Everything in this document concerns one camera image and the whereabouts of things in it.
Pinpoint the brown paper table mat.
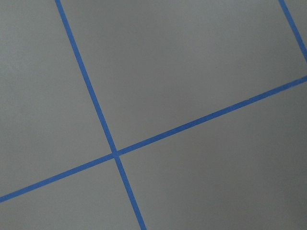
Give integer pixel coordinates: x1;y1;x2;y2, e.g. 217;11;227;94
0;0;307;230

